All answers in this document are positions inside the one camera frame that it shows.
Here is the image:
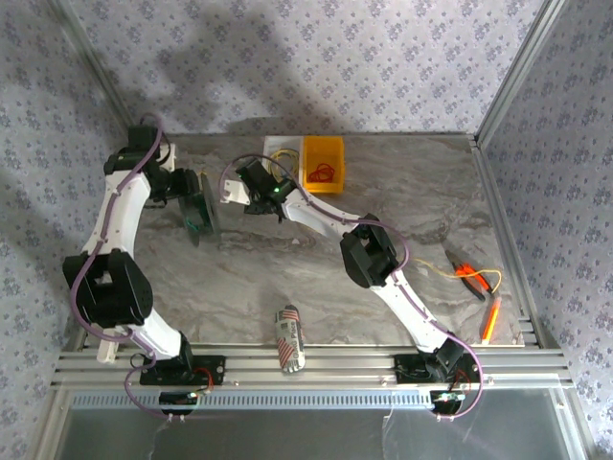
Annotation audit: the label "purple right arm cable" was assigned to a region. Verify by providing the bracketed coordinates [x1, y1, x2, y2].
[218, 153, 483, 423]

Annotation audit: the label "white plastic bin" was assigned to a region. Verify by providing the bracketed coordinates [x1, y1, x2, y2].
[262, 135, 307, 181]

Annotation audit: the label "striped drink can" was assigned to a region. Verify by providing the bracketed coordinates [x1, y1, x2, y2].
[274, 304, 307, 374]

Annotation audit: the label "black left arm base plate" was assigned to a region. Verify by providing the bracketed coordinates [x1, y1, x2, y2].
[139, 354, 226, 386]

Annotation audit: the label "aluminium frame post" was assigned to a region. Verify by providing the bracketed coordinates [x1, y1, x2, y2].
[476, 0, 569, 145]
[50, 0, 145, 145]

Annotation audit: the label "grey metal panel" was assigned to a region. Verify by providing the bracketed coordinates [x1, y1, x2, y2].
[61, 406, 576, 460]

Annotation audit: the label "grey slotted cable duct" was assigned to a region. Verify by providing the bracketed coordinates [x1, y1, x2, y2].
[71, 388, 435, 411]

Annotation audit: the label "orange black pliers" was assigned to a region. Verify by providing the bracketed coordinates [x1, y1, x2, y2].
[443, 248, 495, 302]

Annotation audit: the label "yellow plastic bin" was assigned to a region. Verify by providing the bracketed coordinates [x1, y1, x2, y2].
[303, 135, 347, 196]

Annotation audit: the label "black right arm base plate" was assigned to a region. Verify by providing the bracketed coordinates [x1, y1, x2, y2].
[395, 353, 482, 384]

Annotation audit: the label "red rubber bands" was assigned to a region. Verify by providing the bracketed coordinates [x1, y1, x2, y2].
[307, 162, 336, 183]

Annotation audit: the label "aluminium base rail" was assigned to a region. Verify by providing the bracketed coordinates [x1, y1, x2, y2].
[50, 348, 574, 390]

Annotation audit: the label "orange pencil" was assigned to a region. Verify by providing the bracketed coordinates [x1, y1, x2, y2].
[480, 295, 503, 345]

